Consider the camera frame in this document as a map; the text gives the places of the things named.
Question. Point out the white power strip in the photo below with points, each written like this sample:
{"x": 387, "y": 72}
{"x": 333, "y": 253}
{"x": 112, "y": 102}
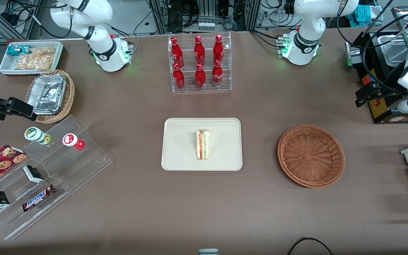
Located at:
{"x": 206, "y": 26}

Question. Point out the snickers chocolate bar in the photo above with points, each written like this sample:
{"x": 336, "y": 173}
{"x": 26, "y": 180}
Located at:
{"x": 37, "y": 198}

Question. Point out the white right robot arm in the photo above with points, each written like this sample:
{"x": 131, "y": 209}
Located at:
{"x": 101, "y": 42}

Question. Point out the round brown wicker basket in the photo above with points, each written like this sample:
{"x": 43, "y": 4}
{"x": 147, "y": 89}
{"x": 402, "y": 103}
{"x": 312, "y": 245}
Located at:
{"x": 310, "y": 156}

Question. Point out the teal snack packet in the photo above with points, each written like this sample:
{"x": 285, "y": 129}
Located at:
{"x": 14, "y": 50}

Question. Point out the black food warmer machine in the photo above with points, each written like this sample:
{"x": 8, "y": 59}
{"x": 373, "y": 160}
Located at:
{"x": 379, "y": 111}

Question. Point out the small grey block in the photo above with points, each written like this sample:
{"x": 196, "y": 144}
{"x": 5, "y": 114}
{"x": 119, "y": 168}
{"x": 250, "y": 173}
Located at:
{"x": 208, "y": 252}

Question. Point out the cream rectangular tray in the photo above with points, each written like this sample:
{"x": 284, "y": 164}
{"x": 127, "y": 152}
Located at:
{"x": 179, "y": 144}

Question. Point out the clear bag of crackers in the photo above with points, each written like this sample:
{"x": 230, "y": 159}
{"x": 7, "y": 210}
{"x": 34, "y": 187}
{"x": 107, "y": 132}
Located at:
{"x": 35, "y": 59}

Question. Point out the red cola bottle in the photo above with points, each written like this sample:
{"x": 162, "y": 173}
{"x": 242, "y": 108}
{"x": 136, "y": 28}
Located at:
{"x": 217, "y": 74}
{"x": 218, "y": 49}
{"x": 199, "y": 50}
{"x": 176, "y": 52}
{"x": 200, "y": 76}
{"x": 179, "y": 77}

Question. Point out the red-lid drink bottle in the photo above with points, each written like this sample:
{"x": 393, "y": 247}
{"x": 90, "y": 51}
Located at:
{"x": 71, "y": 140}

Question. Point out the triangle sandwich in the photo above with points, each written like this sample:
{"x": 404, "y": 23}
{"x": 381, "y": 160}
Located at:
{"x": 203, "y": 145}

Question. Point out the aluminium foil container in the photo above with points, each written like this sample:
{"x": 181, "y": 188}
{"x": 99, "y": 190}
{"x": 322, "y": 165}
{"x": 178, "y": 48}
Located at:
{"x": 46, "y": 94}

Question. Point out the green-lid white drink bottle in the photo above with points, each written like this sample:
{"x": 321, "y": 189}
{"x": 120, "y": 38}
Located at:
{"x": 34, "y": 134}

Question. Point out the aluminium frame rack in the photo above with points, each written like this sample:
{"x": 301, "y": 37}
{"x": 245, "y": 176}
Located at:
{"x": 161, "y": 17}

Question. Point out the clear acrylic bottle rack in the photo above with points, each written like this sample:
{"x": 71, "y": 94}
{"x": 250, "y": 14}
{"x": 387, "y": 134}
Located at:
{"x": 190, "y": 88}

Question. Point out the white rectangular snack bin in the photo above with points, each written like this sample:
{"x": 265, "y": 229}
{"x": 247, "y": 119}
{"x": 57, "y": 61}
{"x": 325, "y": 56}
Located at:
{"x": 5, "y": 67}

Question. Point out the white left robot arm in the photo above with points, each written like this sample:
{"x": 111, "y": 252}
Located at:
{"x": 306, "y": 32}

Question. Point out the steel warmer pan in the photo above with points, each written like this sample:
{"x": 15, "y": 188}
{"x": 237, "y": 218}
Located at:
{"x": 391, "y": 53}

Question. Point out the clear acrylic stepped shelf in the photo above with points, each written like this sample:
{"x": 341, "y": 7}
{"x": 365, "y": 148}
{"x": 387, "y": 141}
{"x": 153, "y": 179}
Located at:
{"x": 76, "y": 170}

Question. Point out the oval tan wicker basket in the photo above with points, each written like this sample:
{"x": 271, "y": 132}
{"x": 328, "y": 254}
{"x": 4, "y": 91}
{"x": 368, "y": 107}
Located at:
{"x": 68, "y": 95}

